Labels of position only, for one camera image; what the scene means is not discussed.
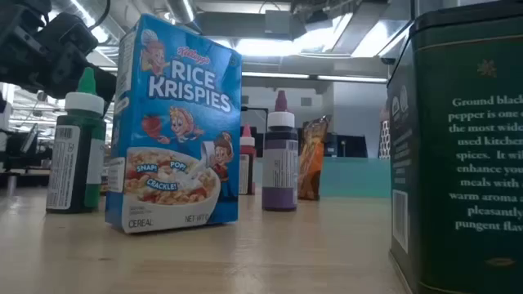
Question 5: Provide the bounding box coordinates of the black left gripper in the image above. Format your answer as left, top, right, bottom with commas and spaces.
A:
16, 11, 118, 103

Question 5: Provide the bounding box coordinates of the red food colouring bottle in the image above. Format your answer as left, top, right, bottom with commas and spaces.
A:
238, 123, 257, 196

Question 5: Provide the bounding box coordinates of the purple food colouring bottle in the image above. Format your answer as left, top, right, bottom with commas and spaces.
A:
261, 90, 300, 212

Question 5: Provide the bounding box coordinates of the blue Rice Krispies box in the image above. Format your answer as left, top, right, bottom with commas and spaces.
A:
105, 13, 243, 234

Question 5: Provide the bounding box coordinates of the green food colouring bottle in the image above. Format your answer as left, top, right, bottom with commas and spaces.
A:
45, 67, 107, 215

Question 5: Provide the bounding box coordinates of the background office desk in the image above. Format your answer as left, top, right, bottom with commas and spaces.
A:
0, 122, 53, 193

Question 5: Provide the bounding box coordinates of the ceiling light strip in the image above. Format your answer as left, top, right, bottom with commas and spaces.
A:
241, 71, 311, 80
316, 74, 388, 84

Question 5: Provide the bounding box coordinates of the orange snack bag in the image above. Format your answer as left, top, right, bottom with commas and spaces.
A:
297, 114, 331, 202

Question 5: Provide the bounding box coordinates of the teal plastic bin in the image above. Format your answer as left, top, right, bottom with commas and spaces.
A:
253, 157, 392, 199

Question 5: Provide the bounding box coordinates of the dark green pepper tin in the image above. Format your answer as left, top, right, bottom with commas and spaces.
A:
387, 0, 523, 294

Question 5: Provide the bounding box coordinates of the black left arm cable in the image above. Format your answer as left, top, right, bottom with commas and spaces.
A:
87, 0, 112, 33

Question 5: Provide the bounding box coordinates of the silver ceiling duct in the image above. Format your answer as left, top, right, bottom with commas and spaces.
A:
165, 0, 198, 25

